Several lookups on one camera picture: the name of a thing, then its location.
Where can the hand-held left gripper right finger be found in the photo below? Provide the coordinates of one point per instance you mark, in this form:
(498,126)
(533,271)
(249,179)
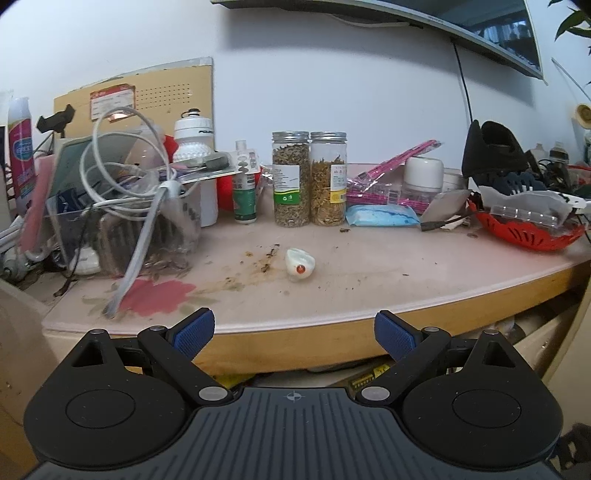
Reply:
(397,337)

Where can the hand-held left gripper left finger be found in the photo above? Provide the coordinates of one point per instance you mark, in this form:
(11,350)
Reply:
(194,330)

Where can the wide beige drawer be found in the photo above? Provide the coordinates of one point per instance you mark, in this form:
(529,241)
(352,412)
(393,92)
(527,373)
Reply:
(323,369)

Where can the small white red-dot gadget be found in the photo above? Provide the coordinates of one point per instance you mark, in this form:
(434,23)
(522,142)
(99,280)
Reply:
(299,265)

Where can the narrow beige drawer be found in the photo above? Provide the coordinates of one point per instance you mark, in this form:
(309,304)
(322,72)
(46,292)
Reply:
(549,337)

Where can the clear plastic organizer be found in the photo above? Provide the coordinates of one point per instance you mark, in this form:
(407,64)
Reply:
(120,240)

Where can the blue face mask pack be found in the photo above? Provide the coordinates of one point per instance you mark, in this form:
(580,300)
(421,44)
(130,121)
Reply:
(381,215)

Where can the green label bottle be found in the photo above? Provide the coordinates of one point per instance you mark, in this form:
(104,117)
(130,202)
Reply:
(244,198)

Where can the red round container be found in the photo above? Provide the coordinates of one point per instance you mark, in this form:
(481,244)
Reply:
(226,191)

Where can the pink striped packet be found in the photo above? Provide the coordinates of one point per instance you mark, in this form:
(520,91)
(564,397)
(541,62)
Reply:
(383,184)

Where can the red perforated basket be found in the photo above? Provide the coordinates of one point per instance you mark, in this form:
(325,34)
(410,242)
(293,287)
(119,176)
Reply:
(526,237)

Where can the white lid jar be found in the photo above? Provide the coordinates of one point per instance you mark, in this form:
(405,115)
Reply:
(423,173)

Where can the glass jar with yellow label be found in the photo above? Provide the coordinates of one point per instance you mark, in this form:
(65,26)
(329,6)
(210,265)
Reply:
(328,180)

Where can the glass jar with green label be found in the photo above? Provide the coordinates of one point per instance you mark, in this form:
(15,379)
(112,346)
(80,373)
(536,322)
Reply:
(291,180)

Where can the clear plastic tray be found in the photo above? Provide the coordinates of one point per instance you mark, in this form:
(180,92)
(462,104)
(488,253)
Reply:
(526,207)

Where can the white sports bottle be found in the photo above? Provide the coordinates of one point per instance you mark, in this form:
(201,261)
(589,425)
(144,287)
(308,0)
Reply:
(194,134)

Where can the dark blue perforated item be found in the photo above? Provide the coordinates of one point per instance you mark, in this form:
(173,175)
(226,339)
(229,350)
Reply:
(521,182)

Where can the pink plastic strip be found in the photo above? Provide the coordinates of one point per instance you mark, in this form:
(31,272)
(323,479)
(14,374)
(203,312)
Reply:
(37,203)

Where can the black cloth item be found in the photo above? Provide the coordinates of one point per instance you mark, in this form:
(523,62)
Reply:
(491,152)

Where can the tan cardboard box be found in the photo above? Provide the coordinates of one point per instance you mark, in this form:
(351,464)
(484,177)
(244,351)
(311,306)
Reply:
(157,92)

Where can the pink spray can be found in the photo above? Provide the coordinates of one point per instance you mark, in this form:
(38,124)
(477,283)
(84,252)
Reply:
(21,147)

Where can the black phone clamp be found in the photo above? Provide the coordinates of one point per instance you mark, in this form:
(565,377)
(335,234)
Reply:
(55,120)

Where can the flat screen television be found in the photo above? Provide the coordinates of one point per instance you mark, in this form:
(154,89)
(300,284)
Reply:
(415,18)

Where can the green plant leaves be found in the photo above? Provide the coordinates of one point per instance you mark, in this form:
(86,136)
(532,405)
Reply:
(572,18)

